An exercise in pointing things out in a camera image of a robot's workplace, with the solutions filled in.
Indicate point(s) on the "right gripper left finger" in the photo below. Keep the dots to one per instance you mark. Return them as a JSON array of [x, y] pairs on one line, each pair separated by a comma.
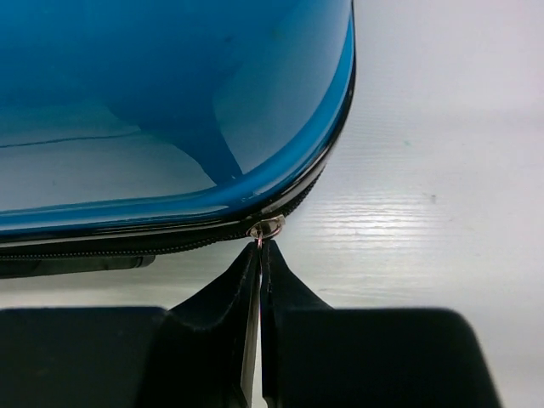
[[200, 353]]

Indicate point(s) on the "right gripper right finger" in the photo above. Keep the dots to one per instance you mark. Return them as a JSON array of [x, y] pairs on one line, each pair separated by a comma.
[[314, 355]]

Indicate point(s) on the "blue hard-shell suitcase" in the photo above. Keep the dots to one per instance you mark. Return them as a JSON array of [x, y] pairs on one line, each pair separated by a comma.
[[131, 129]]

